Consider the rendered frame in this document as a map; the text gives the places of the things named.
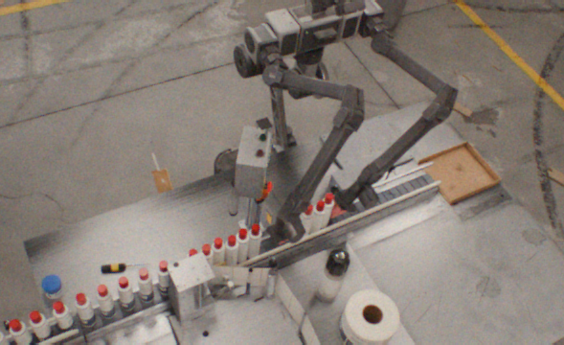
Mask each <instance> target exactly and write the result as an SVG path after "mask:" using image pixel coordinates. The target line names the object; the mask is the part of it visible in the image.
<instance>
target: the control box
mask: <svg viewBox="0 0 564 345"><path fill-rule="evenodd" d="M265 134H266V137H267V139H266V141H265V142H261V141H260V140H259V136H260V135H261V133H259V128H255V127H249V126H245V127H244V128H243V131H242V134H241V139H240V144H239V153H238V158H237V170H236V183H235V196H241V197H247V198H252V199H260V198H262V196H263V189H264V183H265V176H266V169H267V162H268V155H269V150H270V144H271V139H272V136H273V134H272V132H268V130H266V131H265ZM257 150H263V153H264V155H263V157H262V158H257V157H256V153H257Z"/></svg>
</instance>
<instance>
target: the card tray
mask: <svg viewBox="0 0 564 345"><path fill-rule="evenodd" d="M431 162H433V163H434V165H433V166H431V167H429V168H426V169H424V170H423V171H424V172H428V173H429V175H430V176H431V177H432V178H433V180H434V181H435V182H437V181H439V180H440V181H441V183H440V185H438V186H439V188H440V189H439V192H440V193H441V194H442V196H443V197H444V198H445V199H446V201H447V202H448V203H449V204H450V205H452V204H454V203H456V202H458V201H460V200H463V199H465V198H467V197H470V196H473V195H475V194H477V193H479V192H481V191H484V190H486V189H488V188H489V187H492V186H494V185H496V184H498V183H499V182H500V180H501V179H502V178H501V177H500V176H499V175H498V174H497V173H496V172H495V171H494V170H492V169H491V168H490V167H489V166H488V163H487V162H486V161H485V160H484V159H483V157H482V156H481V155H480V154H479V153H478V152H477V151H476V150H475V148H474V147H473V146H472V145H471V144H470V143H469V142H468V141H467V140H466V141H464V142H461V143H459V144H457V145H455V146H453V147H450V148H448V149H444V150H441V151H439V152H436V153H434V154H431V155H429V156H426V157H423V158H421V159H419V160H418V166H419V167H421V166H423V165H426V164H428V163H431Z"/></svg>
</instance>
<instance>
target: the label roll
mask: <svg viewBox="0 0 564 345"><path fill-rule="evenodd" d="M398 324H399V313H398V309H397V307H396V305H395V303H394V302H393V300H392V299H391V298H390V297H388V296H387V295H386V294H384V293H383V292H381V291H379V290H375V289H363V290H359V291H357V292H355V293H354V294H353V295H352V296H351V297H350V299H349V301H348V302H347V306H346V308H345V310H344V313H343V314H342V316H341V318H340V321H339V334H340V336H341V339H342V340H343V342H344V344H345V345H387V344H388V342H389V341H390V339H391V338H392V336H393V335H394V333H395V331H396V330H397V327H398Z"/></svg>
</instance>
